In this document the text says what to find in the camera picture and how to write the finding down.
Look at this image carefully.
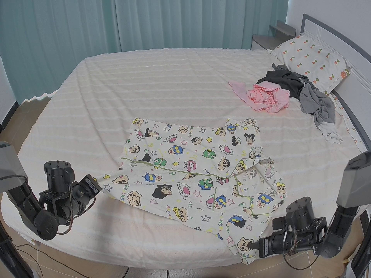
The white printed pillow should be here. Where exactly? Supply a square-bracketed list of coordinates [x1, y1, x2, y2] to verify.
[270, 34, 352, 95]

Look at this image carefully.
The bed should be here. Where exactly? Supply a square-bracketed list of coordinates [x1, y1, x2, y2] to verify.
[0, 13, 371, 267]

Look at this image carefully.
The white printed pyjama top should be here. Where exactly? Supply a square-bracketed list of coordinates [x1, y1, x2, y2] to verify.
[100, 118, 287, 266]

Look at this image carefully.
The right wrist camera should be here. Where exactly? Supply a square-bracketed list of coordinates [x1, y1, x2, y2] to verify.
[272, 217, 288, 232]

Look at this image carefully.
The black garment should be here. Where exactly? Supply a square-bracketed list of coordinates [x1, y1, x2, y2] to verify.
[256, 64, 320, 101]

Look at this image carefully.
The pink garment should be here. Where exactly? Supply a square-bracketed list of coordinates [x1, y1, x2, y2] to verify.
[228, 81, 290, 114]

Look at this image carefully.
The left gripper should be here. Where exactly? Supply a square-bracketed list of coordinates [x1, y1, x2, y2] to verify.
[69, 174, 104, 217]

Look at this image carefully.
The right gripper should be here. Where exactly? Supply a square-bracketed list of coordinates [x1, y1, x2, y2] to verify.
[259, 232, 292, 259]

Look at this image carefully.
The grey bedside table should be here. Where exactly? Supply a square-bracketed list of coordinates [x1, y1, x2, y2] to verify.
[251, 20, 297, 51]

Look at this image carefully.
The white garment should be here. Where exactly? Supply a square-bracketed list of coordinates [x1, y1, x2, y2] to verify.
[320, 122, 344, 143]

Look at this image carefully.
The grey garment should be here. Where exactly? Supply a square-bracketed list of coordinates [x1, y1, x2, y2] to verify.
[299, 81, 337, 127]

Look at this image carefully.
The blue-green curtain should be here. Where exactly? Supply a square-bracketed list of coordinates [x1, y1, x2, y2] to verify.
[0, 0, 291, 103]

